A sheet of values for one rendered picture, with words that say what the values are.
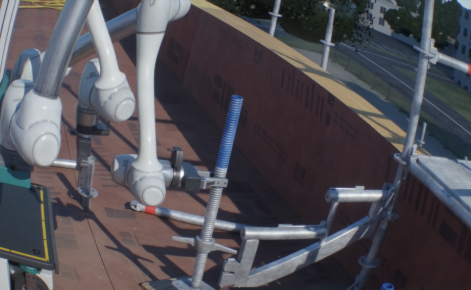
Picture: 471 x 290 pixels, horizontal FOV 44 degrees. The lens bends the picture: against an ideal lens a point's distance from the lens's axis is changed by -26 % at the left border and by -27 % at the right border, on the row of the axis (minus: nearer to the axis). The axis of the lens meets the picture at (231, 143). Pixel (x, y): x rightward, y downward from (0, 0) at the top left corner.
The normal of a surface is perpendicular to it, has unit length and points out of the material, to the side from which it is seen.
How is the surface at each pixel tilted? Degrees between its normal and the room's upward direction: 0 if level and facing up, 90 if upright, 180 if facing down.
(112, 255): 0
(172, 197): 0
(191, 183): 90
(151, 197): 95
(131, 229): 0
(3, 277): 90
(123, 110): 98
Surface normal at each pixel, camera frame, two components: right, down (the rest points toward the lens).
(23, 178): 0.26, 0.35
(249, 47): -0.93, -0.09
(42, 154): 0.58, 0.46
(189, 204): 0.22, -0.93
